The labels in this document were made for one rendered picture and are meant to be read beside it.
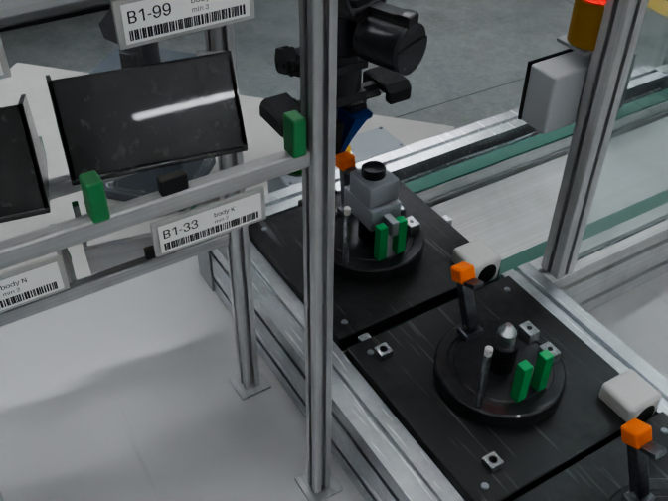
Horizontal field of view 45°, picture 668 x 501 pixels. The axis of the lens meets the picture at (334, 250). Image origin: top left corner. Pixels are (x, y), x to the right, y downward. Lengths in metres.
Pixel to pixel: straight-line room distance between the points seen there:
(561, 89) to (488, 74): 2.66
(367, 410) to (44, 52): 3.13
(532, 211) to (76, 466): 0.72
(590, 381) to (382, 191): 0.32
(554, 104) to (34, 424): 0.70
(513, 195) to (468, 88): 2.19
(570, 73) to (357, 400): 0.41
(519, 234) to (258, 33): 2.78
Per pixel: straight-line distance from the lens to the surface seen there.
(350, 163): 1.02
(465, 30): 3.91
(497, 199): 1.24
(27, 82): 1.72
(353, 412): 0.87
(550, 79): 0.89
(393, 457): 0.84
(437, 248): 1.05
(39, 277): 0.56
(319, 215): 0.63
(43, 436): 1.02
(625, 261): 1.15
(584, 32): 0.89
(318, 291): 0.69
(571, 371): 0.93
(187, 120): 0.60
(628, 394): 0.90
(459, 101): 3.32
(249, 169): 0.58
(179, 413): 1.01
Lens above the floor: 1.64
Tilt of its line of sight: 41 degrees down
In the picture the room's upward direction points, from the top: 1 degrees clockwise
